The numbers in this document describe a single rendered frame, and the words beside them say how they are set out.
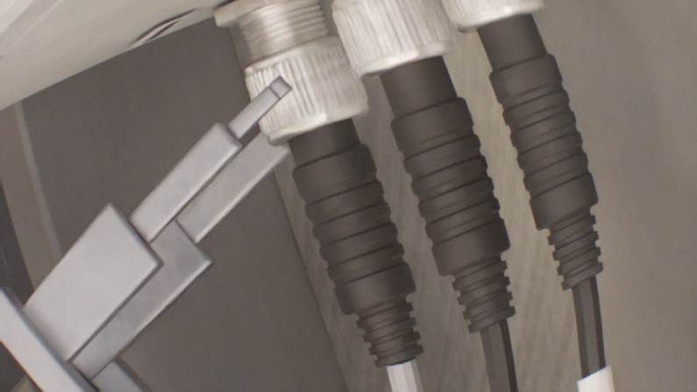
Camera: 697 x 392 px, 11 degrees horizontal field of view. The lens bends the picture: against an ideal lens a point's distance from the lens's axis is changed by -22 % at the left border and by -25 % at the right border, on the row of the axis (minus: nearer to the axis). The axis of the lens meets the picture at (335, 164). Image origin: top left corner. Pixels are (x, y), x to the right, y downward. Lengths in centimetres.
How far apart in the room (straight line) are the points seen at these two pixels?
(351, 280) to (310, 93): 3
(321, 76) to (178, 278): 5
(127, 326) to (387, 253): 5
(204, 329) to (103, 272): 12
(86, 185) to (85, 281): 11
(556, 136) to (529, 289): 10
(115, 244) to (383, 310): 4
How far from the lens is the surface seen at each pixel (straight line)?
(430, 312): 72
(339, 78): 65
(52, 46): 60
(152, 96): 75
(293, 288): 76
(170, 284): 68
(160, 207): 63
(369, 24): 62
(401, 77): 62
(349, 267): 65
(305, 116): 65
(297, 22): 65
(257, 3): 65
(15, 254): 170
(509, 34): 59
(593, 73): 64
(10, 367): 161
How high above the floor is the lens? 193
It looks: 40 degrees down
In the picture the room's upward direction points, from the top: 3 degrees clockwise
